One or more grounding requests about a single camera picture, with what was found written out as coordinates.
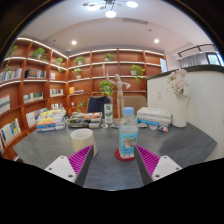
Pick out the clear blue-capped water bottle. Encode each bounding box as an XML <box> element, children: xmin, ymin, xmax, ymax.
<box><xmin>118</xmin><ymin>106</ymin><xmax>139</xmax><ymax>160</ymax></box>

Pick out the black ceiling track rail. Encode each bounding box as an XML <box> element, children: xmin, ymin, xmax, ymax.
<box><xmin>177</xmin><ymin>43</ymin><xmax>218</xmax><ymax>59</ymax></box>

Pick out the upright white green box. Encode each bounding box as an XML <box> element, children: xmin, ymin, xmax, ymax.
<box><xmin>103</xmin><ymin>103</ymin><xmax>114</xmax><ymax>125</ymax></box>

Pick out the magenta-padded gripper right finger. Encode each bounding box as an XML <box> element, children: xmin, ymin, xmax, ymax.
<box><xmin>133</xmin><ymin>144</ymin><xmax>183</xmax><ymax>187</ymax></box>

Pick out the white blue wall sign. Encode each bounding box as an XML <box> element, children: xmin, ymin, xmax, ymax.
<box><xmin>159</xmin><ymin>58</ymin><xmax>168</xmax><ymax>73</ymax></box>

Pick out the branched ceiling lamp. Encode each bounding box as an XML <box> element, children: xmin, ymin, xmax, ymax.
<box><xmin>82</xmin><ymin>0</ymin><xmax>139</xmax><ymax>19</ymax></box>

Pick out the wooden shelf unit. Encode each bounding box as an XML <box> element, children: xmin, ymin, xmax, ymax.
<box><xmin>0</xmin><ymin>36</ymin><xmax>168</xmax><ymax>161</ymax></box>

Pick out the cream ceramic cup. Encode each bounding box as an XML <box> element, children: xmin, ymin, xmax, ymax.
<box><xmin>70</xmin><ymin>128</ymin><xmax>98</xmax><ymax>158</ymax></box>

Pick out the stack of dark books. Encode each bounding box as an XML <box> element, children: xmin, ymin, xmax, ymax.
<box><xmin>67</xmin><ymin>111</ymin><xmax>103</xmax><ymax>129</ymax></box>

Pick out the white vase with flowers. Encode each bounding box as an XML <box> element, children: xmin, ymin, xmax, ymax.
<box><xmin>166</xmin><ymin>68</ymin><xmax>191</xmax><ymax>129</ymax></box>

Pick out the tan chair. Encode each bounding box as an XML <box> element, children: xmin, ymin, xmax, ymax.
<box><xmin>123</xmin><ymin>95</ymin><xmax>148</xmax><ymax>116</ymax></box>

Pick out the dark blue chair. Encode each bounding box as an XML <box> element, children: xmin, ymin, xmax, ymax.
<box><xmin>87</xmin><ymin>95</ymin><xmax>112</xmax><ymax>114</ymax></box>

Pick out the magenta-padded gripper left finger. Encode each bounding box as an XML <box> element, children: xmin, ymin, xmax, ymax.
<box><xmin>44</xmin><ymin>144</ymin><xmax>95</xmax><ymax>187</ymax></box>

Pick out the grey curtain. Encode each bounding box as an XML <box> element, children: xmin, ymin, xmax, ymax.
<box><xmin>179</xmin><ymin>53</ymin><xmax>209</xmax><ymax>69</ymax></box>

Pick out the window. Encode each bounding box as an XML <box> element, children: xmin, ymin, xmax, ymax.
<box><xmin>206</xmin><ymin>53</ymin><xmax>223</xmax><ymax>66</ymax></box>

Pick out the ceiling air vent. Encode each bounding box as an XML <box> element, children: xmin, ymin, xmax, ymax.
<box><xmin>122</xmin><ymin>17</ymin><xmax>149</xmax><ymax>26</ymax></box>

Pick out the stack of colourful books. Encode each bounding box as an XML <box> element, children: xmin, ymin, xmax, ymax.
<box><xmin>35</xmin><ymin>108</ymin><xmax>67</xmax><ymax>133</ymax></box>

